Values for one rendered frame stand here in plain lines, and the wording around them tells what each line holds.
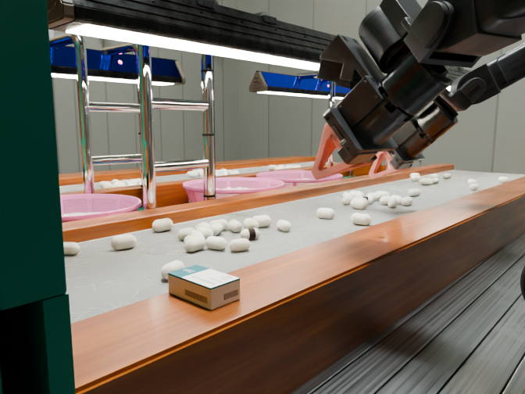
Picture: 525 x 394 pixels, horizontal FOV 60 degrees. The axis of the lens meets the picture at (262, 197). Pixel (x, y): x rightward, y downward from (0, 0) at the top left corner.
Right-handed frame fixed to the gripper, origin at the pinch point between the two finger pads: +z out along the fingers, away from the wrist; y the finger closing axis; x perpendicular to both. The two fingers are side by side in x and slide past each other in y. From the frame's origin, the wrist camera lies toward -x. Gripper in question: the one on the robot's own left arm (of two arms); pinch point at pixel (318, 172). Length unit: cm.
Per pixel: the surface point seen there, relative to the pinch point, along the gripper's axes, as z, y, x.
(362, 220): 10.4, -20.6, 5.1
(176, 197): 57, -24, -31
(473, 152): 42, -217, -24
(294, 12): 77, -214, -177
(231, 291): -0.9, 24.3, 11.5
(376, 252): -1.4, 1.0, 13.2
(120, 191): 54, -7, -34
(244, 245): 13.4, 5.7, 2.5
